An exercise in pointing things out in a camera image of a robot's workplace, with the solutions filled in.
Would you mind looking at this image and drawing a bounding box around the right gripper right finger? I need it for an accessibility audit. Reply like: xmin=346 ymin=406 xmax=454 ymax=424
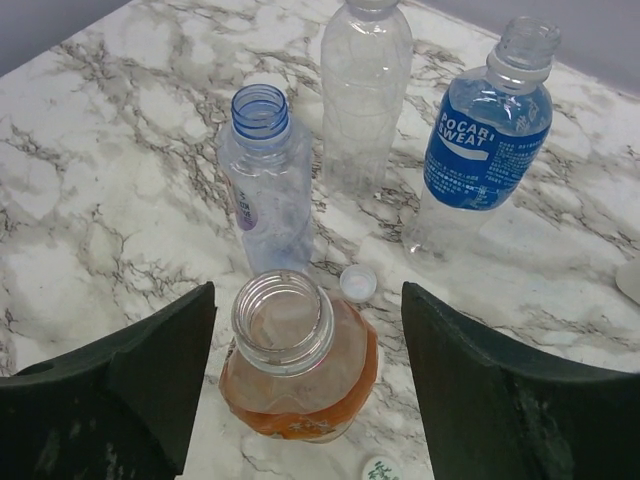
xmin=401 ymin=282 xmax=639 ymax=479

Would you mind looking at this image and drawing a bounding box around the purple label water bottle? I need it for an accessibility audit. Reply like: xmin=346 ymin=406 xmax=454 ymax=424
xmin=216 ymin=84 xmax=313 ymax=274

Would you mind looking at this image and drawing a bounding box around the white green printed bottle cap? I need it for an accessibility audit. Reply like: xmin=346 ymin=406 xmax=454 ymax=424
xmin=361 ymin=455 xmax=403 ymax=480

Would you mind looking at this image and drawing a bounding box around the orange label drink bottle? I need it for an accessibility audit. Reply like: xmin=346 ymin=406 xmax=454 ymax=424
xmin=219 ymin=269 xmax=378 ymax=443

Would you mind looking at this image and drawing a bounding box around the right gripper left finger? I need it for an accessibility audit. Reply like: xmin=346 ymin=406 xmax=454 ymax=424
xmin=1 ymin=282 xmax=216 ymax=479

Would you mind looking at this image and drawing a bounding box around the clear unlabelled plastic bottle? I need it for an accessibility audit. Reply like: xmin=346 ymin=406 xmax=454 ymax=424
xmin=321 ymin=1 xmax=413 ymax=198

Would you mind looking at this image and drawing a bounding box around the white water bottle cap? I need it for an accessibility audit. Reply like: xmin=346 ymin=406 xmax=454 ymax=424
xmin=339 ymin=264 xmax=377 ymax=303

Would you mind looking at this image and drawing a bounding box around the blue label Pocari bottle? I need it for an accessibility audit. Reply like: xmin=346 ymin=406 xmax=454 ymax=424
xmin=402 ymin=17 xmax=561 ymax=263

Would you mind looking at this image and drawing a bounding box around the white PVC pipe frame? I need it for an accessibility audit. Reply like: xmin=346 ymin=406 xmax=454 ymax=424
xmin=615 ymin=259 xmax=640 ymax=304

